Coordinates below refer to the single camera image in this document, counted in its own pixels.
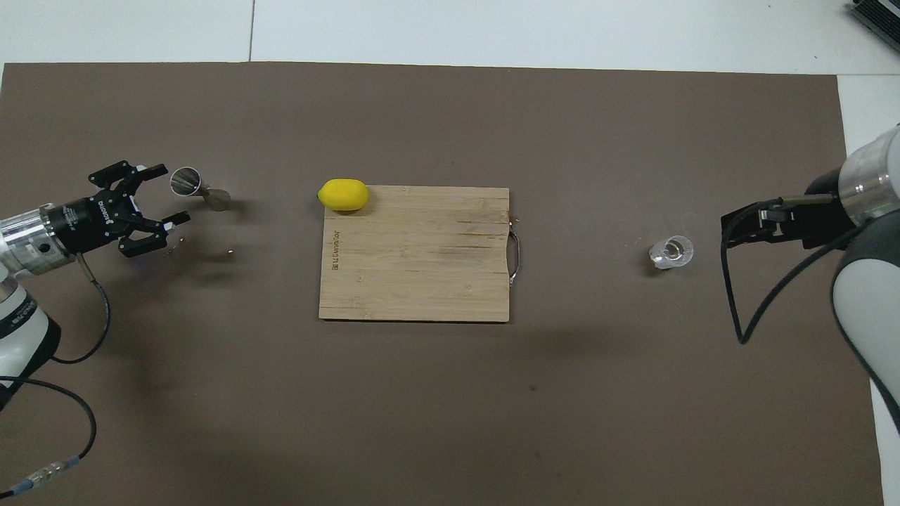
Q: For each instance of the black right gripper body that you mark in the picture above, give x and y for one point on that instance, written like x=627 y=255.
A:
x=823 y=221

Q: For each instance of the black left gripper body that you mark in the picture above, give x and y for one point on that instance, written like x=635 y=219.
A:
x=88 y=219

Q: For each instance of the steel double jigger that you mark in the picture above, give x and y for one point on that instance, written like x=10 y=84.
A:
x=188 y=181

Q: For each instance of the small clear glass cup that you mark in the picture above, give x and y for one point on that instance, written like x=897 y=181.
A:
x=671 y=253

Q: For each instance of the yellow lemon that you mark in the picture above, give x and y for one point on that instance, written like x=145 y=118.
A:
x=343 y=195

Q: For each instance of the grey ribbed device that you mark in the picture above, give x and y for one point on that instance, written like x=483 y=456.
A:
x=879 y=15

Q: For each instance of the brown table mat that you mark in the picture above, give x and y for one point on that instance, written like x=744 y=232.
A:
x=436 y=407

